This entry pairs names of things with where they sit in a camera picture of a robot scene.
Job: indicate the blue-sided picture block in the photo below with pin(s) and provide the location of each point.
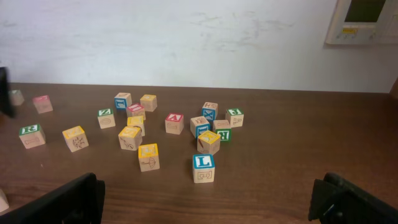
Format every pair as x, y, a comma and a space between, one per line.
122, 101

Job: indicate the green L block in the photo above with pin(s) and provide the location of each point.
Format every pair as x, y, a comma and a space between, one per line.
16, 97

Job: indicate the red C block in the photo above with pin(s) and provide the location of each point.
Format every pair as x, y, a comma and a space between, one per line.
42, 104

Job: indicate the green B-sided block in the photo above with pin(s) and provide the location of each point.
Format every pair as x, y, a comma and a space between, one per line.
223, 129

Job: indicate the yellow block middle lower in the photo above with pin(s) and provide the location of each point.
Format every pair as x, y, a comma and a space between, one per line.
130, 138

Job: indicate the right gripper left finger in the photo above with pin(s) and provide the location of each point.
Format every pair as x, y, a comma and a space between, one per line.
79, 201

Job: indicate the yellow block top row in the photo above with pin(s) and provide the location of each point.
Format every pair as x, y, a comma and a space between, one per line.
149, 102

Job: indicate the beige wall thermostat panel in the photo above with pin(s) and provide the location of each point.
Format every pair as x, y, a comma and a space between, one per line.
363, 22

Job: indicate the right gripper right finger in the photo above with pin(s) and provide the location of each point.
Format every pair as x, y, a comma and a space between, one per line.
336, 200

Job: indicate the green Z block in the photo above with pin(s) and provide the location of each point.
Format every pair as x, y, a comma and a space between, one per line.
106, 118

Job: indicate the yellow block middle upper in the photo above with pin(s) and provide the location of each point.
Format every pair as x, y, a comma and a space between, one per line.
137, 121

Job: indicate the blue X block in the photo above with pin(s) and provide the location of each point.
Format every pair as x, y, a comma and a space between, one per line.
210, 111

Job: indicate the yellow umbrella block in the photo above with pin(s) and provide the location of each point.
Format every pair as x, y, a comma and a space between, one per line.
148, 157

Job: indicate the red A block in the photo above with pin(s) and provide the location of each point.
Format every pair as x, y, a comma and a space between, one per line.
174, 123

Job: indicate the green J block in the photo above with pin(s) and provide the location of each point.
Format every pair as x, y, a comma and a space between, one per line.
235, 117

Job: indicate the green R block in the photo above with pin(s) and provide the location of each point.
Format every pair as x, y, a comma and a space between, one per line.
32, 136

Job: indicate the yellow block right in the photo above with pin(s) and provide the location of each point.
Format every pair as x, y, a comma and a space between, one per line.
208, 143

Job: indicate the blue L block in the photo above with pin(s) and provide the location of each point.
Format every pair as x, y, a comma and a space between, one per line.
203, 168

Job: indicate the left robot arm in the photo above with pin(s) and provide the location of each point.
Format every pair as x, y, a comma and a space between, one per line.
6, 105

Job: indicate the red I block upper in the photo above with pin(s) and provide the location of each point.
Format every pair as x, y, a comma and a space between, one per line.
135, 110

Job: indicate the blue-sided wooden block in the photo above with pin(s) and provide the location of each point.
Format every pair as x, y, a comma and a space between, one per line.
198, 125

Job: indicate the yellow O block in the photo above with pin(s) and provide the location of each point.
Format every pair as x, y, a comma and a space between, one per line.
75, 138

